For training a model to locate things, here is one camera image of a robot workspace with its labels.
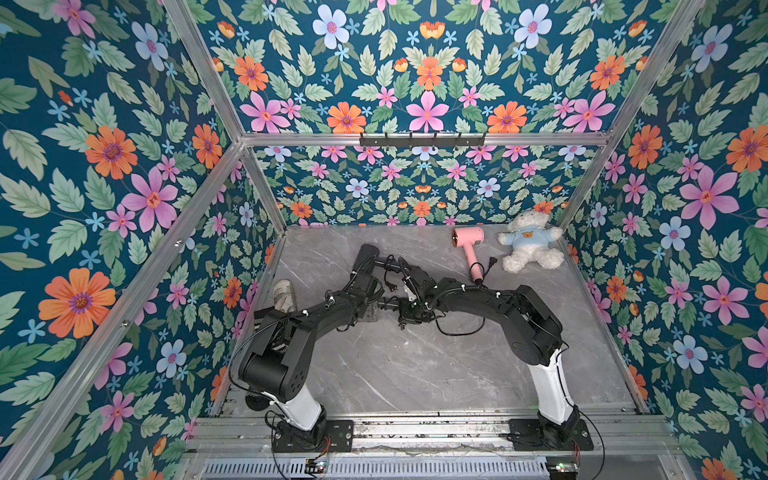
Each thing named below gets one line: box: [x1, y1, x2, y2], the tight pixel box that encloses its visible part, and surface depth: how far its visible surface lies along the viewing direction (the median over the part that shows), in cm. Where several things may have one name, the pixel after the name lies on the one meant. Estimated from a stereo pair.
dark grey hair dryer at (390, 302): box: [376, 296, 400, 311], surface depth 95 cm
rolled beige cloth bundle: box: [273, 279, 297, 313], surface depth 99 cm
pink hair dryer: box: [451, 227, 485, 284], surface depth 112 cm
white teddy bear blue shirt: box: [498, 210, 565, 274], surface depth 107 cm
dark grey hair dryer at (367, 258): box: [352, 244, 402, 273], surface depth 109 cm
